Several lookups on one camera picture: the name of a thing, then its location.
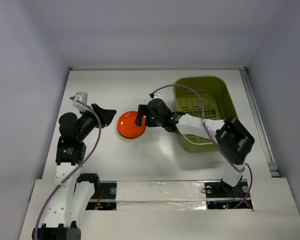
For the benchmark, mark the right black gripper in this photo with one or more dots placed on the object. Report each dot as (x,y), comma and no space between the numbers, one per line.
(145,114)

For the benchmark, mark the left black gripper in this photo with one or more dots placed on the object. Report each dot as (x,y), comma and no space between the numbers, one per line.
(106,115)

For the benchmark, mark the orange plate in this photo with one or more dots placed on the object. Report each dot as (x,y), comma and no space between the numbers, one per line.
(126,124)

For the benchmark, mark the yellow patterned plate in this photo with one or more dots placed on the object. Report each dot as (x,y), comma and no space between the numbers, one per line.
(130,137)

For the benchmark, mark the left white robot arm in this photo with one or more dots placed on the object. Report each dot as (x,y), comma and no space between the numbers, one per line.
(59,217)

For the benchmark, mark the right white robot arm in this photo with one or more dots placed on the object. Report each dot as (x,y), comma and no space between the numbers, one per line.
(231,138)

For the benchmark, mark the olive green dish rack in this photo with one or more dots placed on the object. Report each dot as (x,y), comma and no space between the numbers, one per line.
(204,94)

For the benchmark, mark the silver foil tape strip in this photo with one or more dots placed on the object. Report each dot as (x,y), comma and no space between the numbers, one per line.
(184,195)

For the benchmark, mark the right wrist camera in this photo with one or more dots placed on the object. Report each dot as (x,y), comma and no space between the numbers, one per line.
(155,95)

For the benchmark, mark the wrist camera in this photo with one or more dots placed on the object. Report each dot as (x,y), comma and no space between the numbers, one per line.
(155,95)
(79,100)

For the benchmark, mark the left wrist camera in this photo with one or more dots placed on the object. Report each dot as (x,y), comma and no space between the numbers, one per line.
(79,100)

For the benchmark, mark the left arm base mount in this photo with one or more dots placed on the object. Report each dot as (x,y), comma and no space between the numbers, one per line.
(105,199)

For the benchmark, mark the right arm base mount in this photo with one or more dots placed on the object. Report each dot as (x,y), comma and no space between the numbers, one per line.
(220,197)

